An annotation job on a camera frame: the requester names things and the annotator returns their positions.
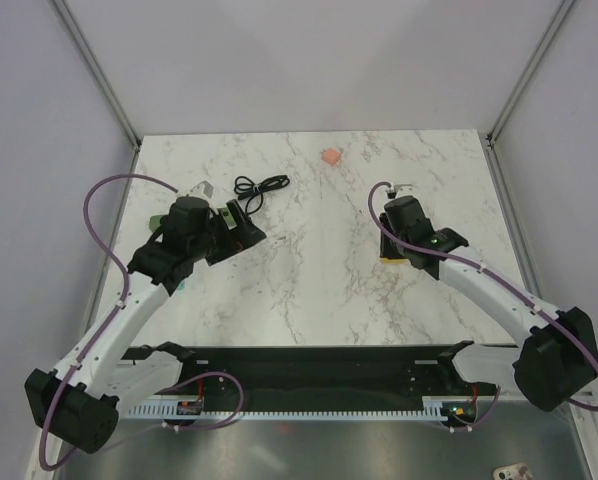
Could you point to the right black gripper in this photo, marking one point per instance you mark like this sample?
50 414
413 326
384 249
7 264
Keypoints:
384 248

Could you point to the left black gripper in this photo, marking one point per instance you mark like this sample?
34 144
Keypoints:
236 239

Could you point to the pink cube block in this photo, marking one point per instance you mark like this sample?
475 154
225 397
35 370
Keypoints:
331 156

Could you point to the yellow cube socket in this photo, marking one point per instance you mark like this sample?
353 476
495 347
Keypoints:
396 261

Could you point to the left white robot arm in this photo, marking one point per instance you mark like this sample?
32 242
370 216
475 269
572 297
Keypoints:
81 398

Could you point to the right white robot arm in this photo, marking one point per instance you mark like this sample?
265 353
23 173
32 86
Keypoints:
554 355

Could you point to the green power strip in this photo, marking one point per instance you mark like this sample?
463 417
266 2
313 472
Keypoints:
156 222

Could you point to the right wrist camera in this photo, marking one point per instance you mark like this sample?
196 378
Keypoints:
395 190

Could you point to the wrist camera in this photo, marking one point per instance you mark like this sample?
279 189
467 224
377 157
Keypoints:
395 190
202 189

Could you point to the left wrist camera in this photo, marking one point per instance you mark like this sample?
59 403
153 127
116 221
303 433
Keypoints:
202 189

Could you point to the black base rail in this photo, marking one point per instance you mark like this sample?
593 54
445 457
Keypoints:
341 376

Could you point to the white cable duct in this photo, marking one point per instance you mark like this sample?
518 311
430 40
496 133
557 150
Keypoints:
424 409

